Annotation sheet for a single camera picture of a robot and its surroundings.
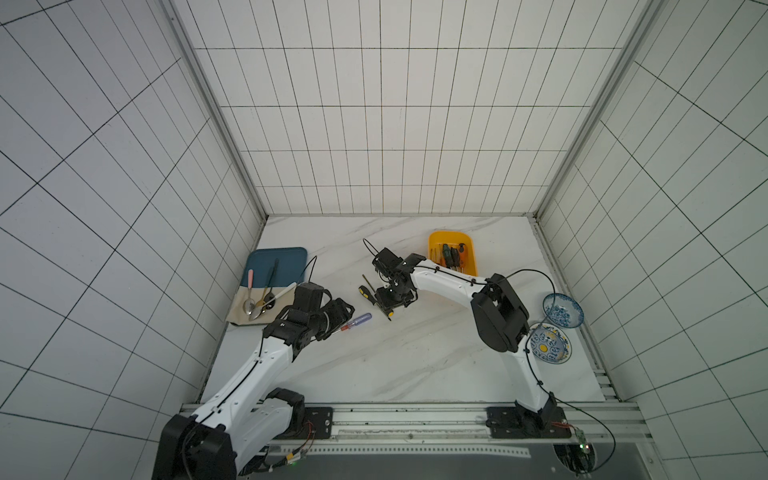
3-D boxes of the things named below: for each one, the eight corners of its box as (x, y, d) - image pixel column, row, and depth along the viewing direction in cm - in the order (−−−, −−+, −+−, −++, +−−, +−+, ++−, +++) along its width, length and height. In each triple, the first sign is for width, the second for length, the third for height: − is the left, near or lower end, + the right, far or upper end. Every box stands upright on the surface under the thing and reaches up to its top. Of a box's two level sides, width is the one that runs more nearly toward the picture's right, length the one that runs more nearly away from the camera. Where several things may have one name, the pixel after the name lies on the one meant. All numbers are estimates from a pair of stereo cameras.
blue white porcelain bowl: (535, 311, 95) (542, 303, 91) (544, 296, 99) (552, 287, 95) (571, 334, 91) (580, 326, 86) (579, 316, 94) (589, 308, 90)
